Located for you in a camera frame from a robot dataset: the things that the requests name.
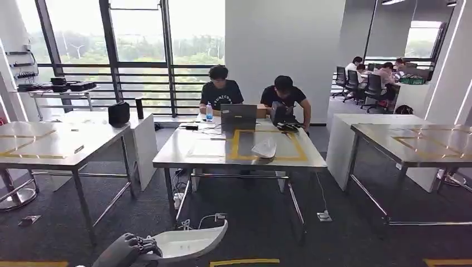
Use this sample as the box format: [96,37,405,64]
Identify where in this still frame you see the small steel table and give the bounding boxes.
[28,86,101,112]

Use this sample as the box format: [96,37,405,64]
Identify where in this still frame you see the black device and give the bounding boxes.
[269,101,301,133]

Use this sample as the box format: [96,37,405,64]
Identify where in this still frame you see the grey laptop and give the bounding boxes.
[220,103,258,134]

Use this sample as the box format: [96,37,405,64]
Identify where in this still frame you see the cardboard box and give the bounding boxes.
[254,103,272,120]

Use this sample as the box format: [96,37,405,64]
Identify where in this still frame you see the white curved plastic shell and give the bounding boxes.
[251,137,278,160]
[146,220,229,264]

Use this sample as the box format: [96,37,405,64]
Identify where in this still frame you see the chrome stool base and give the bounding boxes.
[0,169,40,212]

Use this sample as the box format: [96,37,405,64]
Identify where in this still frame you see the black equipment boxes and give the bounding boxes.
[17,77,98,93]

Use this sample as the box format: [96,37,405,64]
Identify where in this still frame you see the steel table with yellow tape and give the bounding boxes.
[151,117,328,246]
[347,123,472,227]
[0,121,137,247]

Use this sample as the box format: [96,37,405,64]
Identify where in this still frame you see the floor socket plate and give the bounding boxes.
[18,215,42,228]

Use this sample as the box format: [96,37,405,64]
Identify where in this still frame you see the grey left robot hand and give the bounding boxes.
[92,233,163,267]

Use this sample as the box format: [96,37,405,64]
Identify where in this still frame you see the white cable with adapter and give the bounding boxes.
[178,212,228,231]

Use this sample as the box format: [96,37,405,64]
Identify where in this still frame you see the black office chair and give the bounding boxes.
[342,70,361,103]
[331,66,348,99]
[360,73,385,113]

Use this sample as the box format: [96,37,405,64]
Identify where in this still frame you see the white table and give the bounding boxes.
[51,110,159,192]
[326,113,440,194]

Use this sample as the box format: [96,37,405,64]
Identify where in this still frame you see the green crate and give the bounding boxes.
[400,75,426,86]

